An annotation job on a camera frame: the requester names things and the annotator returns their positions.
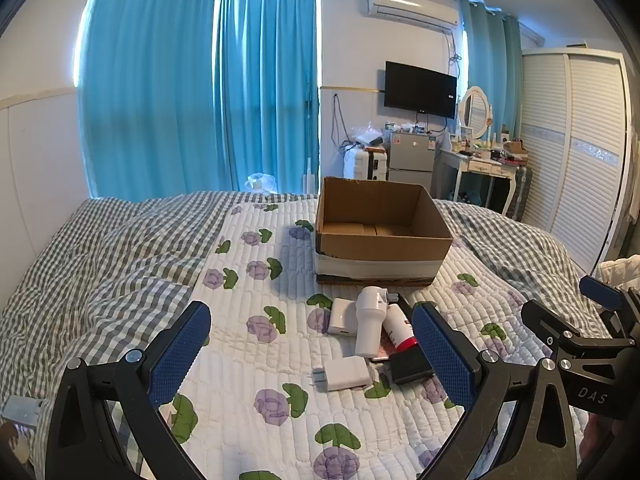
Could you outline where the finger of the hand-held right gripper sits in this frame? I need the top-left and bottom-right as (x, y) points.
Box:
(579, 275), (640, 341)
(521, 299), (592, 361)

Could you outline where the dark grey suitcase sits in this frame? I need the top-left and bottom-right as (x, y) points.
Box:
(507, 165), (533, 221)

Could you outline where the white plastic bag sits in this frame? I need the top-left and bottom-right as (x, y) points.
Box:
(244, 172), (277, 193)

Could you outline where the silver small fridge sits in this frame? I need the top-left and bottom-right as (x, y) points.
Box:
(387, 130), (437, 193)

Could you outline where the hanging dark cable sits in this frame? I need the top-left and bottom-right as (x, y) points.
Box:
(331, 92), (353, 153)

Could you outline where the white rectangular charger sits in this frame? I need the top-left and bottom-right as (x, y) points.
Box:
(327, 298), (358, 337)

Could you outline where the wide blue curtain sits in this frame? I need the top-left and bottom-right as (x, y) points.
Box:
(75, 0), (221, 198)

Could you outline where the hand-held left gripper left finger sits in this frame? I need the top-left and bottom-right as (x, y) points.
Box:
(45, 301), (212, 480)

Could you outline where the white dressing table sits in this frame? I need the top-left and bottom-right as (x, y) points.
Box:
(432, 147), (523, 216)

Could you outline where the white padded cloth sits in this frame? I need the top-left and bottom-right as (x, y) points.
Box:
(597, 257), (640, 292)

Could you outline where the brown cardboard box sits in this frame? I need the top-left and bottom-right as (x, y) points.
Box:
(314, 176), (454, 287)

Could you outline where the blue window curtain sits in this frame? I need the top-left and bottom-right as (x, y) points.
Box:
(215, 0), (321, 193)

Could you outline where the red patterned card packet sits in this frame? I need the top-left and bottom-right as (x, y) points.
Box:
(367, 330), (397, 364)

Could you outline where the black rectangular box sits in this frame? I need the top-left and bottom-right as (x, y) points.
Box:
(389, 350), (435, 385)

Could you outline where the narrow blue curtain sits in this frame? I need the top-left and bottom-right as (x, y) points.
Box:
(457, 0), (523, 141)

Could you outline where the black wall television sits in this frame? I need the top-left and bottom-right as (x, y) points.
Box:
(384, 61), (458, 120)

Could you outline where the person's right hand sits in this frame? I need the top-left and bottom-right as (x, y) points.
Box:
(577, 412), (632, 476)

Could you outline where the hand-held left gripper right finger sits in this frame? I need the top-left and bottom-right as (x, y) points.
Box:
(410, 301), (592, 480)

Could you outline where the white plug adapter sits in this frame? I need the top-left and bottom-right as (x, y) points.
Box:
(312, 357), (372, 391)

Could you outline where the white cylindrical handheld device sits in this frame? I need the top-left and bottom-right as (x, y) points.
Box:
(354, 286), (401, 358)

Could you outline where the clear plastic bag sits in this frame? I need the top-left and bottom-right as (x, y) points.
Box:
(350, 122), (386, 148)

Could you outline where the white suitcase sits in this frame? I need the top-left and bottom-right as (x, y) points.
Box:
(344, 146), (390, 182)

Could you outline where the white louvred wardrobe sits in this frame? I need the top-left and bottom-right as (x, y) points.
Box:
(517, 47), (633, 273)

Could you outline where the oval white mirror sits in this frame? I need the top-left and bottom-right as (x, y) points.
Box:
(459, 86), (488, 142)

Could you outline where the white floral quilted blanket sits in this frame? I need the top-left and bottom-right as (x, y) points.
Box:
(30, 200), (601, 480)

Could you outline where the white bottle with red cap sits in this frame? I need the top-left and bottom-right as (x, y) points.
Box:
(382, 302), (421, 351)

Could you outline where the white air conditioner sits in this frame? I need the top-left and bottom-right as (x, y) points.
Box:
(367, 0), (460, 31)

